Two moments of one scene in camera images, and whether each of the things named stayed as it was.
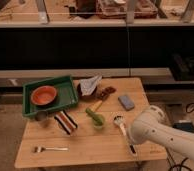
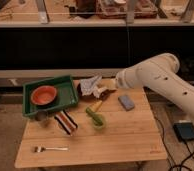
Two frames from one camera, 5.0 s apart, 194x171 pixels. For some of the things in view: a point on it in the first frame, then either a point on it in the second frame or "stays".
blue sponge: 126,102 stays
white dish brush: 121,122 to 97,91
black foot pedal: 185,126 stays
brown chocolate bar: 107,91 stays
